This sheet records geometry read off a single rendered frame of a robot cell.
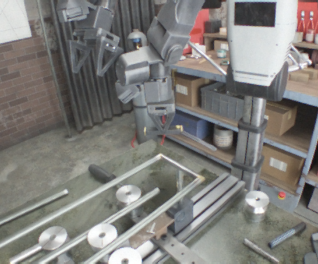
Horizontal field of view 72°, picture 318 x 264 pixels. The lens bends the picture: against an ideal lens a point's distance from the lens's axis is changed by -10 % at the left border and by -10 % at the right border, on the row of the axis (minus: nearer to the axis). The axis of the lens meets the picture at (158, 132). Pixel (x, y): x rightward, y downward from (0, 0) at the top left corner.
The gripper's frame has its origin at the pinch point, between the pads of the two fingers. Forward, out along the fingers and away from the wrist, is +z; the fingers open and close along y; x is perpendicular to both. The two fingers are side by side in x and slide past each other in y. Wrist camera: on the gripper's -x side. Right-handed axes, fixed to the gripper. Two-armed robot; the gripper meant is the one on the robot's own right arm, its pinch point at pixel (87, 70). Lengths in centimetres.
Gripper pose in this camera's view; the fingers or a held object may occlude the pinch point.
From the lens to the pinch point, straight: 59.6
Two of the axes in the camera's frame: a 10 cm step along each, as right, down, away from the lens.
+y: 7.9, 2.4, -5.6
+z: -2.4, 9.7, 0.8
